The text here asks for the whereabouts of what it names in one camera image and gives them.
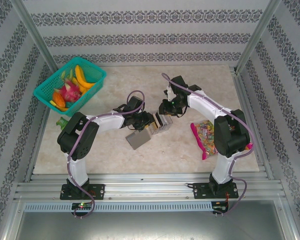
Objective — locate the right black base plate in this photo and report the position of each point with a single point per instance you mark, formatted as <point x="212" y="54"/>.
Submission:
<point x="200" y="191"/>

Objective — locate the circuit board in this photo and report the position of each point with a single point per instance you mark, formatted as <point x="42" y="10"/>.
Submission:
<point x="82" y="206"/>
<point x="220" y="209"/>

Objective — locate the pink candy bag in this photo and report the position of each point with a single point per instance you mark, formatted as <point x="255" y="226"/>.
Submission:
<point x="205" y="140"/>

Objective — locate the orange toy fruit half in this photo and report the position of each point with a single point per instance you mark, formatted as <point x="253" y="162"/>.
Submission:
<point x="58" y="99"/>

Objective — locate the pink toy dragon fruit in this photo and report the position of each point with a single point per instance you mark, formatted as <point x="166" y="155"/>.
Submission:
<point x="68" y="91"/>

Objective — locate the right circuit board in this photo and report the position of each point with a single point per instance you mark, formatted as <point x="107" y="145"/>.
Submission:
<point x="220" y="209"/>

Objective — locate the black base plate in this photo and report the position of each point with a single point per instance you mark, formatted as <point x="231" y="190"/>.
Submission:
<point x="98" y="191"/>
<point x="200" y="191"/>

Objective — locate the aluminium frame post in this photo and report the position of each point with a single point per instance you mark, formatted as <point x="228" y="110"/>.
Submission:
<point x="257" y="32"/>
<point x="32" y="32"/>

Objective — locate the green toy vegetable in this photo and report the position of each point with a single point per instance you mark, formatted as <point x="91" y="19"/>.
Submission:
<point x="62" y="123"/>

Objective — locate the short yellow toy banana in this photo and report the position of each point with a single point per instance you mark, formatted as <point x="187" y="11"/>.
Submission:
<point x="83" y="88"/>

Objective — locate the small yellow fruit slice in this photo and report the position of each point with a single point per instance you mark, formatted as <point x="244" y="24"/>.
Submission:
<point x="52" y="103"/>

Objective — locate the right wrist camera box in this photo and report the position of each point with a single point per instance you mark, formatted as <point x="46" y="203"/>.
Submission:
<point x="170" y="92"/>

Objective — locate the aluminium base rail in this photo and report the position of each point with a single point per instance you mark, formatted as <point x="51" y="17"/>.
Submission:
<point x="145" y="186"/>

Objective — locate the teal plastic basket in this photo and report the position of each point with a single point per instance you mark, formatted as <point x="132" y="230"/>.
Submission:
<point x="43" y="91"/>

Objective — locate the green toy fruit piece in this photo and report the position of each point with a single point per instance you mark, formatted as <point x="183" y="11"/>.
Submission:
<point x="62" y="74"/>
<point x="71" y="73"/>

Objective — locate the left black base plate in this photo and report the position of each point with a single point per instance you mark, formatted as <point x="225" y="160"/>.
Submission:
<point x="98" y="191"/>

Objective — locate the left circuit board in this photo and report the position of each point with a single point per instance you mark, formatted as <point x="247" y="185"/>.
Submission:
<point x="82" y="206"/>

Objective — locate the long yellow toy banana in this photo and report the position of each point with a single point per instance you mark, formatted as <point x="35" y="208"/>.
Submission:
<point x="83" y="77"/>

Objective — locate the clear acrylic card stand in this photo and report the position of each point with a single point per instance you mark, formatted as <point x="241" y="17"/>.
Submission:
<point x="162" y="127"/>

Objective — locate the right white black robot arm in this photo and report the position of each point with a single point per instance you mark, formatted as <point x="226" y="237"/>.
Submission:
<point x="230" y="135"/>

